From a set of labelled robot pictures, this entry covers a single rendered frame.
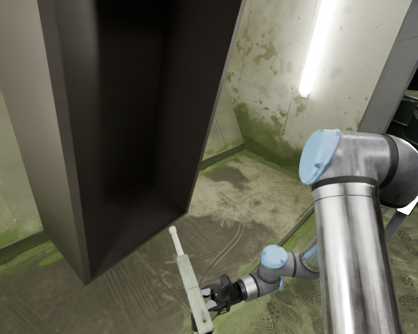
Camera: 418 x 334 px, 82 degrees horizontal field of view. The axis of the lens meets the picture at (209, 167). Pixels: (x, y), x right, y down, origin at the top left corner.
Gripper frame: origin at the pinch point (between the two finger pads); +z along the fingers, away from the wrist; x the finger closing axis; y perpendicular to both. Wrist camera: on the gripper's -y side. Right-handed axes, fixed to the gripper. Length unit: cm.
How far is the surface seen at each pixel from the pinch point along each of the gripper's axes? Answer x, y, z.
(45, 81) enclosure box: 11, -75, 29
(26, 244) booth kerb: 93, 40, 79
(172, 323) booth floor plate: 20, 49, 3
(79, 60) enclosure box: 52, -74, 26
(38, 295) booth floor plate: 59, 48, 69
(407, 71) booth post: 70, -69, -182
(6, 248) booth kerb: 89, 37, 87
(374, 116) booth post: 78, -33, -179
